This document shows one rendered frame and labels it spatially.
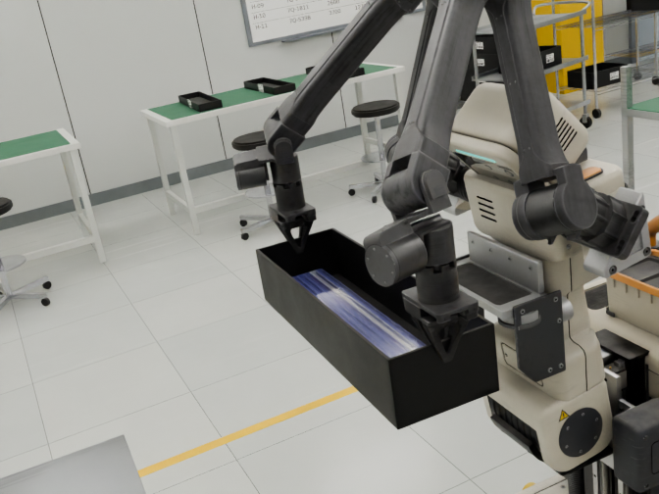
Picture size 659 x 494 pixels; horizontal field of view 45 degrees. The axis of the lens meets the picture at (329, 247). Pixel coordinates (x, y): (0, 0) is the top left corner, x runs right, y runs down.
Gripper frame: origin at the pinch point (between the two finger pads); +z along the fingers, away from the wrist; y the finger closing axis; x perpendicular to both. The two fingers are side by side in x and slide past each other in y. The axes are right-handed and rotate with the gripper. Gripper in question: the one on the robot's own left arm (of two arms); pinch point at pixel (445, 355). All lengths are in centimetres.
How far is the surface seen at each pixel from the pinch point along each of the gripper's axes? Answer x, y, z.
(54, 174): -22, -578, 73
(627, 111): 161, -138, 13
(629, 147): 162, -138, 27
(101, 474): -48, -51, 30
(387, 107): 189, -389, 43
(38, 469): -59, -60, 30
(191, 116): 65, -423, 26
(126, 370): -27, -258, 108
